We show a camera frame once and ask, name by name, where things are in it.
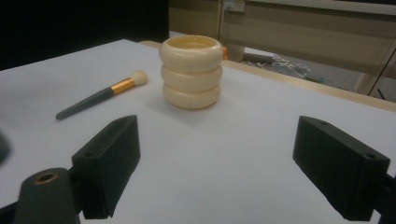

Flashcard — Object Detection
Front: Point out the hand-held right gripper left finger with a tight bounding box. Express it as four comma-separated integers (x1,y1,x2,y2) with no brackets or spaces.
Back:
71,114,141,220

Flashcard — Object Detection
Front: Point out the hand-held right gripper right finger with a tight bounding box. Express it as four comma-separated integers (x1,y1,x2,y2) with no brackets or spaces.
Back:
291,115,391,222

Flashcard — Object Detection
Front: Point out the grey makeup brush gold ferrule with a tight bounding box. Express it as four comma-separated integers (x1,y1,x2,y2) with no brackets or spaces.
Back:
55,69,149,121

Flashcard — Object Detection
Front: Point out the cream ribbed brush holder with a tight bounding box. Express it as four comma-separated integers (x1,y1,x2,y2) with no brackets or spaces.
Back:
159,34,225,111

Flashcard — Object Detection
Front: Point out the black curtain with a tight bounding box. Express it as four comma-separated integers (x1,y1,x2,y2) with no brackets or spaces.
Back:
0,0,170,72

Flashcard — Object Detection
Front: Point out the beige desk partition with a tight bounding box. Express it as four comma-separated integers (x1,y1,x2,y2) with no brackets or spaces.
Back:
168,0,396,96

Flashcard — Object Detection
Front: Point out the beige round table leg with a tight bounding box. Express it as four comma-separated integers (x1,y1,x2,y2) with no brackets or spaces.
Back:
226,43,247,63

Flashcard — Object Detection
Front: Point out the thin black cable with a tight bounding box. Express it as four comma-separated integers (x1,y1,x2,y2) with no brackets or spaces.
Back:
367,46,396,101

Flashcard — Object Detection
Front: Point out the bundle of white cables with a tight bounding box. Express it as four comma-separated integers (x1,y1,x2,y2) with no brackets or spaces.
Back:
243,53,312,80

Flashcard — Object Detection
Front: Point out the white wall socket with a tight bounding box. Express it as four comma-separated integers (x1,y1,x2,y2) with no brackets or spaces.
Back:
223,0,247,14

